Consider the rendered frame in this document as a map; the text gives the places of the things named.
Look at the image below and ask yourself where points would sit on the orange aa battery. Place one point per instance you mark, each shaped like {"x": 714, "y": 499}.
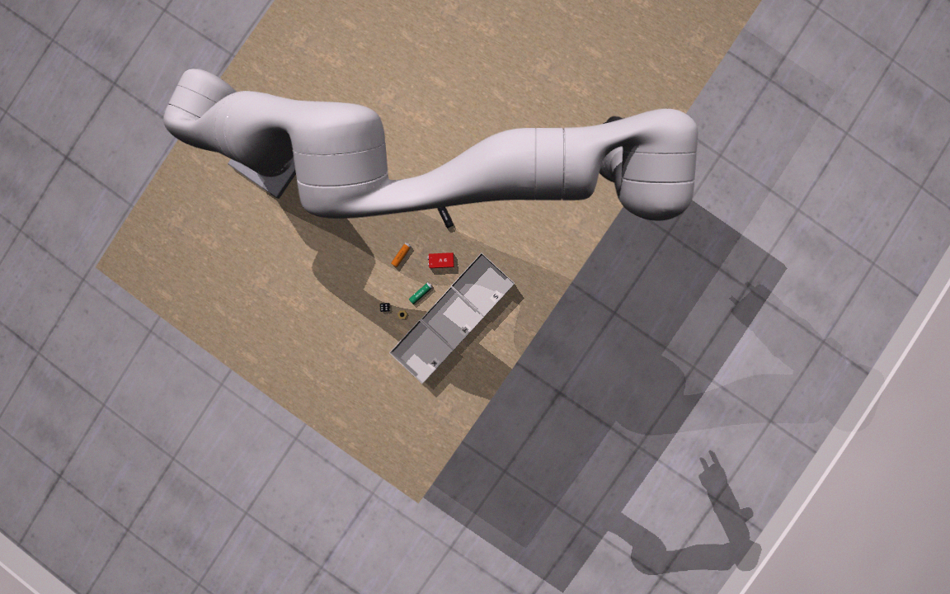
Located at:
{"x": 401, "y": 254}

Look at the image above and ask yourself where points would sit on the black aa battery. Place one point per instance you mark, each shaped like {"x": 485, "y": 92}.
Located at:
{"x": 445, "y": 217}

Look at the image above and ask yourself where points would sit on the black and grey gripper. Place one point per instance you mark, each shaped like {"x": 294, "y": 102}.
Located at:
{"x": 603, "y": 171}

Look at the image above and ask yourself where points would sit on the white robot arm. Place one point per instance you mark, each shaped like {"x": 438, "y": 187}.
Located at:
{"x": 341, "y": 162}

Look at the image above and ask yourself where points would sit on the red 9v battery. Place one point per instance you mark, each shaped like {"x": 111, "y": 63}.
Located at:
{"x": 441, "y": 260}

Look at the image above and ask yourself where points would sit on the white open cardboard bins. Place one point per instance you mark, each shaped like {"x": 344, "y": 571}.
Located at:
{"x": 452, "y": 318}

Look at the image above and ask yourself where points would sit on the green aa battery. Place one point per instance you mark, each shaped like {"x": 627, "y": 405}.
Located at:
{"x": 420, "y": 293}

